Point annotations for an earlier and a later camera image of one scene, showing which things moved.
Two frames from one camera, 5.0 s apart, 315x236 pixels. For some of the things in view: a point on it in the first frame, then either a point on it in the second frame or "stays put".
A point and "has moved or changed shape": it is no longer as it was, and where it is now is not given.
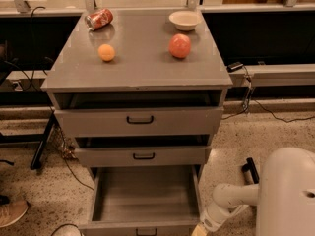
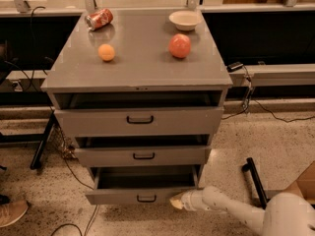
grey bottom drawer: x=145 y=201 has moved or changed shape
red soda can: x=98 y=19 stays put
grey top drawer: x=139 y=114 stays put
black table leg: x=39 y=149 stays put
